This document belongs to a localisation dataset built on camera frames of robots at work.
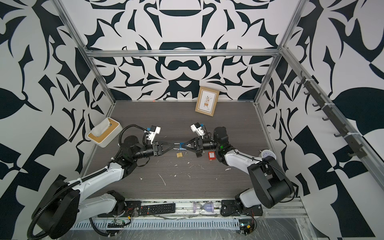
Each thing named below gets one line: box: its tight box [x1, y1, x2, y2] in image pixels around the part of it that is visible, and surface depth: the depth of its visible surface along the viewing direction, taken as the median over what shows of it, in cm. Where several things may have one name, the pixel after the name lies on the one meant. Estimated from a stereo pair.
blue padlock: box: [173, 142, 187, 150], surface depth 74 cm
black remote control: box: [138, 203, 176, 216], surface depth 74 cm
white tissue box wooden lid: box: [87, 117, 121, 144], surface depth 97 cm
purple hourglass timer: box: [193, 202, 214, 213], surface depth 75 cm
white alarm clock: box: [259, 149, 277, 160], surface depth 92 cm
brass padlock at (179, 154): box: [176, 150, 183, 158], surface depth 94 cm
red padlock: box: [208, 151, 217, 160], surface depth 93 cm
